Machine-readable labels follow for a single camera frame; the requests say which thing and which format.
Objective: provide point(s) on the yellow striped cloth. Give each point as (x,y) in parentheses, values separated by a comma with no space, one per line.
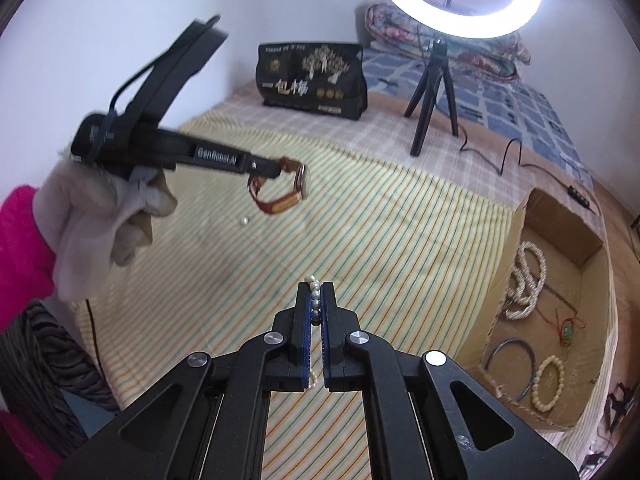
(400,240)

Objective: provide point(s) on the black tripod stand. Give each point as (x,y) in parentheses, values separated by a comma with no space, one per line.
(430,85)

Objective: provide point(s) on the folded floral quilt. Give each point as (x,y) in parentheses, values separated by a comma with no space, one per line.
(395,25)

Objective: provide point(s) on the black snack bag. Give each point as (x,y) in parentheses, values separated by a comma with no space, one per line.
(300,85)

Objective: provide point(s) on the pink clothing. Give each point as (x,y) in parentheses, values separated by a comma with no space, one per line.
(25,450)

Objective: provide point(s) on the blue patterned bed sheet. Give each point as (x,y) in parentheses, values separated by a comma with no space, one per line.
(500,105)

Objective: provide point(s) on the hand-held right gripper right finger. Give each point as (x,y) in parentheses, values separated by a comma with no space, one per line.
(330,340)

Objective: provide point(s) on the cardboard box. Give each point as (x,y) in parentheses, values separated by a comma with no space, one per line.
(560,230)

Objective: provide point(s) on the person's left hand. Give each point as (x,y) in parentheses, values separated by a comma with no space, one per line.
(85,220)

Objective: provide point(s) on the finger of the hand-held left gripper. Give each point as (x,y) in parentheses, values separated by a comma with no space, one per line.
(265,166)

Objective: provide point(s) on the black bangle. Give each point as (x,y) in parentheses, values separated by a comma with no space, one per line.
(510,342)

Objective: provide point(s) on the grey zebra striped cloth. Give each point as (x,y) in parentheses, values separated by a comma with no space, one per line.
(45,360)

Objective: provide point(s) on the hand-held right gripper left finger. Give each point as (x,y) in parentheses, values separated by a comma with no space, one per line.
(306,340)

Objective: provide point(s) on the beige plaid blanket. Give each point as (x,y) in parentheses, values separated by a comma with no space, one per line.
(390,140)

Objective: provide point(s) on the thin pearl strand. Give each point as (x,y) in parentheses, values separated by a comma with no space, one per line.
(315,305)

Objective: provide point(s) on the brown leather wristwatch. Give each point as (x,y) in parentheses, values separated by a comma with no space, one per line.
(280,205)

